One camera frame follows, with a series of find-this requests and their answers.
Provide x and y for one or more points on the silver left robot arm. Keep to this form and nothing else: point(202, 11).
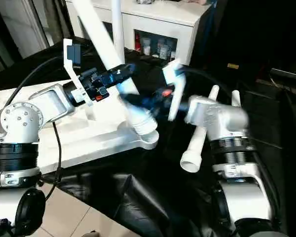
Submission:
point(24, 128)

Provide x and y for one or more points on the white plastic table leg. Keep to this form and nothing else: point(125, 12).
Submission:
point(117, 29)
point(197, 143)
point(106, 44)
point(236, 98)

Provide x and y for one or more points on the black work mat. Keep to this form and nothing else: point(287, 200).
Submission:
point(153, 197)

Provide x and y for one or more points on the small yellow tag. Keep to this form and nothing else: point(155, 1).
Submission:
point(233, 66)

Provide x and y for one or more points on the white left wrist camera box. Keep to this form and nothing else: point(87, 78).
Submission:
point(71, 64)

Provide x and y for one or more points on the white sideboard with glass doors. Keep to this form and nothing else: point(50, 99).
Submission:
point(158, 22)

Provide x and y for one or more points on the white plastic table top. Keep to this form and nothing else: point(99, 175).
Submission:
point(89, 133)

